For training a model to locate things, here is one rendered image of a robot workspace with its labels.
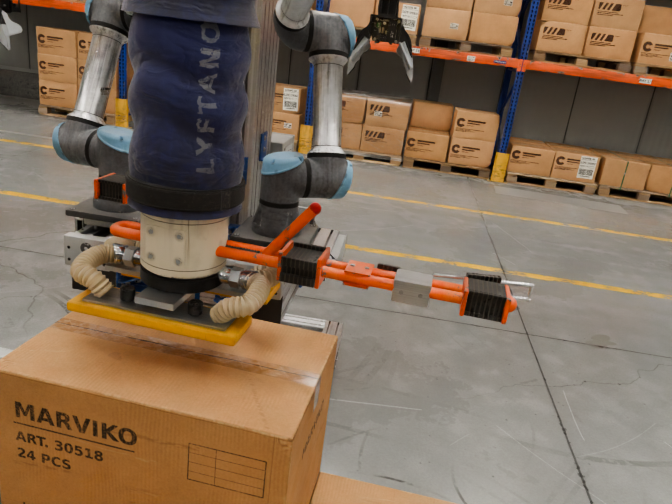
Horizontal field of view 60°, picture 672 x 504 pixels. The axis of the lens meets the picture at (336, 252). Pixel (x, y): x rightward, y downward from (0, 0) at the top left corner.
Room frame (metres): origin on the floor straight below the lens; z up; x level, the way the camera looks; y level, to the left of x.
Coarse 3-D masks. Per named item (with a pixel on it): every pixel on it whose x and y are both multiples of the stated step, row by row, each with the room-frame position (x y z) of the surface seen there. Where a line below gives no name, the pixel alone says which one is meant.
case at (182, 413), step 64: (64, 320) 1.14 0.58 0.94; (256, 320) 1.26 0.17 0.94; (0, 384) 0.93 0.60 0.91; (64, 384) 0.91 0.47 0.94; (128, 384) 0.94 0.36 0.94; (192, 384) 0.96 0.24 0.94; (256, 384) 0.99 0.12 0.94; (320, 384) 1.06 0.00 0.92; (0, 448) 0.93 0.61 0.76; (64, 448) 0.91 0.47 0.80; (128, 448) 0.89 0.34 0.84; (192, 448) 0.87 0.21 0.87; (256, 448) 0.85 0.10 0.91; (320, 448) 1.19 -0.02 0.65
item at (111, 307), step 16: (112, 288) 1.06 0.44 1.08; (128, 288) 1.02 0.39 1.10; (80, 304) 0.99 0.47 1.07; (96, 304) 1.00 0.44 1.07; (112, 304) 0.99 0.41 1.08; (128, 304) 1.00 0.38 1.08; (192, 304) 0.99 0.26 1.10; (128, 320) 0.97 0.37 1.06; (144, 320) 0.97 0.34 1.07; (160, 320) 0.97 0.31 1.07; (176, 320) 0.97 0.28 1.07; (192, 320) 0.97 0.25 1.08; (208, 320) 0.98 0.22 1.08; (240, 320) 1.01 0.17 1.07; (192, 336) 0.95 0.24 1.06; (208, 336) 0.95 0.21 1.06; (224, 336) 0.94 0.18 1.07; (240, 336) 0.97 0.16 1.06
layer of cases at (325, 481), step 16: (320, 480) 1.20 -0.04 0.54; (336, 480) 1.21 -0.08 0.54; (352, 480) 1.22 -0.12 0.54; (320, 496) 1.15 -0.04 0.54; (336, 496) 1.15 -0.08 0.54; (352, 496) 1.16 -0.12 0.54; (368, 496) 1.17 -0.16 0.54; (384, 496) 1.17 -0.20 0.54; (400, 496) 1.18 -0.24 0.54; (416, 496) 1.19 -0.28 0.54
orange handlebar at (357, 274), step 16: (112, 224) 1.12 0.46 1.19; (128, 224) 1.14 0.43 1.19; (224, 256) 1.06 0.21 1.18; (240, 256) 1.06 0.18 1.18; (256, 256) 1.05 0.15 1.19; (272, 256) 1.06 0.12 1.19; (336, 272) 1.03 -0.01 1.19; (352, 272) 1.02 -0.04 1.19; (368, 272) 1.03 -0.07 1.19; (384, 272) 1.05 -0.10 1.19; (384, 288) 1.01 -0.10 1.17; (432, 288) 1.00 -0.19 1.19; (448, 288) 1.03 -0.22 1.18; (512, 304) 0.98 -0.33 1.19
